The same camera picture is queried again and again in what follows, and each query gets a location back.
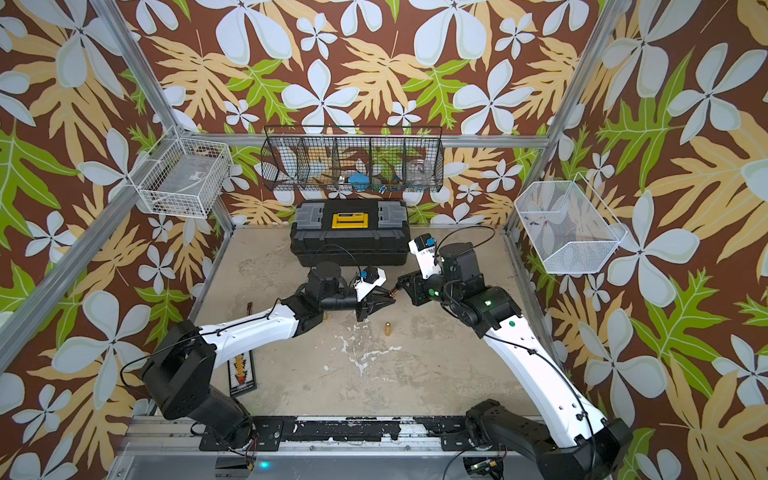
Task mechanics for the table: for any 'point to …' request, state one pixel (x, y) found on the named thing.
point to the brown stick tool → (249, 308)
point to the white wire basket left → (188, 179)
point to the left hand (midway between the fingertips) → (394, 291)
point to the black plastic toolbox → (352, 233)
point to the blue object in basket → (359, 181)
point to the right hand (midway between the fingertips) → (401, 277)
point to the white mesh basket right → (571, 229)
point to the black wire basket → (348, 158)
